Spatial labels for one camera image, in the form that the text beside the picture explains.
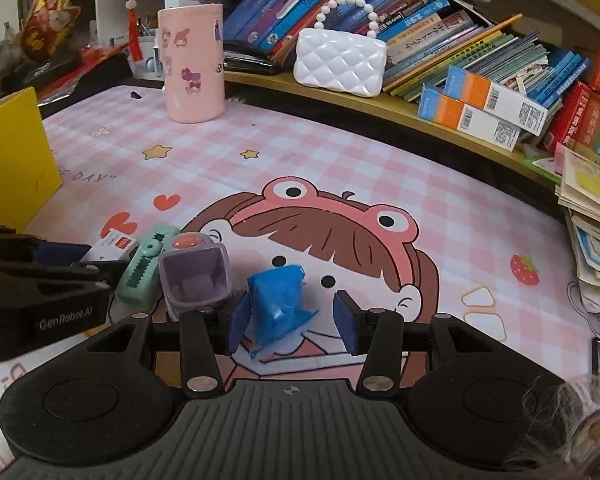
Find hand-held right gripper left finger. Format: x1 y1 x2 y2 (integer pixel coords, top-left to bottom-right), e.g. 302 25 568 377
82 292 253 401

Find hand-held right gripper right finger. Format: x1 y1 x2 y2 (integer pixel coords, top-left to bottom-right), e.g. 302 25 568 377
332 290 506 398

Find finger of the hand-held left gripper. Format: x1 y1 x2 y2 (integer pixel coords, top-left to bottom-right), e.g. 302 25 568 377
0 222 92 267
0 260 127 292

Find blue wrapper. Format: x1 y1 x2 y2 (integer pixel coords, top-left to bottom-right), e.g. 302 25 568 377
245 262 320 361

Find mint green toothed clip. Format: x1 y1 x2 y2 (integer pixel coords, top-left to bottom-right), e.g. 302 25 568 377
115 224 181 306

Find yellow cardboard box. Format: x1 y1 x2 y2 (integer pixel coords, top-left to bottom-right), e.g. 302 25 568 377
0 86 63 234

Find small white red box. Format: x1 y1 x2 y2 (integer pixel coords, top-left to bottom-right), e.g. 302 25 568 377
80 229 140 264

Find pale purple mini bin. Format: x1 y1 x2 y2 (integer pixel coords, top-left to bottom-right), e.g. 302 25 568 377
158 242 231 319

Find pink checked printed desk mat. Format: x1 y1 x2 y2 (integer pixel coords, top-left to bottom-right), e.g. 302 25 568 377
0 84 600 480

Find black flat box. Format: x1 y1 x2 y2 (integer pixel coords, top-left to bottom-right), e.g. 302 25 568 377
10 52 134 107

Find white brush cups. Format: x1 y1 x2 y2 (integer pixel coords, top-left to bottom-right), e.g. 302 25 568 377
107 24 167 80

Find wooden bookshelf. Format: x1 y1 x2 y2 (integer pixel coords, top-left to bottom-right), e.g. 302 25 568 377
222 0 600 196

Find pink cartoon cylinder container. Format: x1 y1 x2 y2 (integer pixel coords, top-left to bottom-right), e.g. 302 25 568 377
157 2 227 124

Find red tassel ornament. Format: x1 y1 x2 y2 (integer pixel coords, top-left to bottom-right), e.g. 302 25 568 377
125 0 145 64

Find red snack bag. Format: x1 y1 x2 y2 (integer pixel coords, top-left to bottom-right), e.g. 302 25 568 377
20 0 84 57

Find orange and blue carton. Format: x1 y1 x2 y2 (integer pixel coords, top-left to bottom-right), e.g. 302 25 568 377
444 66 551 136
417 83 523 153

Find grey fur trim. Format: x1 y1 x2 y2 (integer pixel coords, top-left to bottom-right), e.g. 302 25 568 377
495 370 600 480

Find black notebook stack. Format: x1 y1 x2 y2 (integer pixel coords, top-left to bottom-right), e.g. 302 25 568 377
222 40 281 75

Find stack of papers and booklets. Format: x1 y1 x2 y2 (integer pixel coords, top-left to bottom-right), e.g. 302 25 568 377
555 142 600 322

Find red book set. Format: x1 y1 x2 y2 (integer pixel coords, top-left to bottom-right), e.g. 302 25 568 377
542 81 600 162

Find row of blue-spined books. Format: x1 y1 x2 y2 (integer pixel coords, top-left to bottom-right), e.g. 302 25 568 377
222 0 591 111

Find white shelf frame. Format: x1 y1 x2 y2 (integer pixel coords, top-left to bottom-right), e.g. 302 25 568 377
94 0 191 81

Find white quilted pearl-handle purse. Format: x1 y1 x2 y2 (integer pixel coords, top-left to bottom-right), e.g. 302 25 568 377
294 0 388 98

